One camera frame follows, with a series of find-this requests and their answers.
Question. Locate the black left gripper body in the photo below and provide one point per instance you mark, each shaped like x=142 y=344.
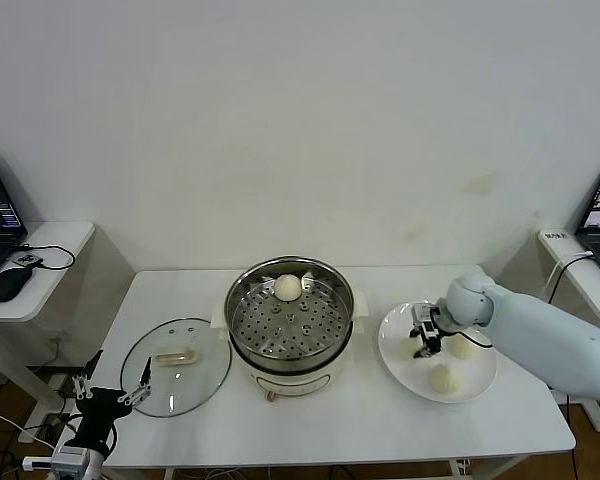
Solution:
x=100 y=407

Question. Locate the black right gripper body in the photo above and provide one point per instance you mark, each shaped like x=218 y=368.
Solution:
x=432 y=337

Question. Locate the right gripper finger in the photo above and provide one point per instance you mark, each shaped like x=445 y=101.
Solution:
x=422 y=353
x=415 y=332

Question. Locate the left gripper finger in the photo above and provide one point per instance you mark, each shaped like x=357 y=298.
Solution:
x=145 y=372
x=94 y=365

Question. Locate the round glass pot lid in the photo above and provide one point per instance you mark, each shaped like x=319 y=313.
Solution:
x=190 y=385

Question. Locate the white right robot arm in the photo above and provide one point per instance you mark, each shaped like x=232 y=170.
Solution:
x=540 y=340

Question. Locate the steel perforated steamer basket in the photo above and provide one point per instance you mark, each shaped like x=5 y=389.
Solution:
x=300 y=330

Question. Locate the round white plate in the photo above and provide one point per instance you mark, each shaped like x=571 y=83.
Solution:
x=395 y=365

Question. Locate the black computer mouse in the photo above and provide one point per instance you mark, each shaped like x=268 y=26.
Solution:
x=9 y=285

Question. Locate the small black QR dongle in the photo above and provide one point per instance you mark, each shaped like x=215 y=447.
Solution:
x=27 y=259

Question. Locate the white side desk with mouse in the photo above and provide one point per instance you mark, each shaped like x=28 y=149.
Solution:
x=62 y=240

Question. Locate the cream electric cooking pot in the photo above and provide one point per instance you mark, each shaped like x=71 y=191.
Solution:
x=290 y=382

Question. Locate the small printed desk label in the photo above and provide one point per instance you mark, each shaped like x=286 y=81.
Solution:
x=555 y=235

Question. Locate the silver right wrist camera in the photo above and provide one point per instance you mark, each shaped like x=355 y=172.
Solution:
x=422 y=314

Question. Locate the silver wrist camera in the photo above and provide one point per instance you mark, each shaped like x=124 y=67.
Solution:
x=422 y=314
x=70 y=460

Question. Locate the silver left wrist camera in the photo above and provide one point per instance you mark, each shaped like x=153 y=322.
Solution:
x=70 y=460

